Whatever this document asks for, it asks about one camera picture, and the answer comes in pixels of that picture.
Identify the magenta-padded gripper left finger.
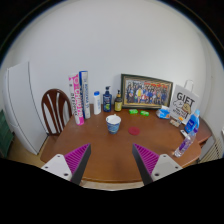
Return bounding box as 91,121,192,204
41,143,92,185

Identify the clear purple-capped water bottle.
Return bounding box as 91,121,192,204
173,128,198,158

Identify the green crate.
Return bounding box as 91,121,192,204
0,109,15,158

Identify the white radiator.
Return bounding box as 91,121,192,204
199,136,224,164

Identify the white blue-capped lotion bottle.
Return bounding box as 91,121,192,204
92,90,102,116

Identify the blue tissue pack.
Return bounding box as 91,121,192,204
155,105,172,120

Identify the flat round red coaster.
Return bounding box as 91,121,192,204
128,126,141,136

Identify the dark amber pump bottle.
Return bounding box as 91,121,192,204
114,89,123,112

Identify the blue patterned mug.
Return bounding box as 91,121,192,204
105,114,122,135

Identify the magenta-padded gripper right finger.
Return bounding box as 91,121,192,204
132,143,184,186

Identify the tall white green-edged tube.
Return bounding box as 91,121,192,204
78,70,92,120

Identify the white refrigerator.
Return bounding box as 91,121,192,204
2,61,48,156

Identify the white paper gift bag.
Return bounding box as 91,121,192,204
168,79,200,126

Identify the dark wooden chair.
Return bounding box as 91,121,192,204
41,88,73,136

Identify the colourful puzzle cube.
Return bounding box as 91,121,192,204
169,118,183,128

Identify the dark blue pump bottle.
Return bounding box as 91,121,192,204
102,85,113,113

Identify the framed group photo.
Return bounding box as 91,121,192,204
120,73,174,110

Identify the tall pink tube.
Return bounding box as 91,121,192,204
68,73,85,127

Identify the blue detergent bottle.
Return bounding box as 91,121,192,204
184,109,201,134

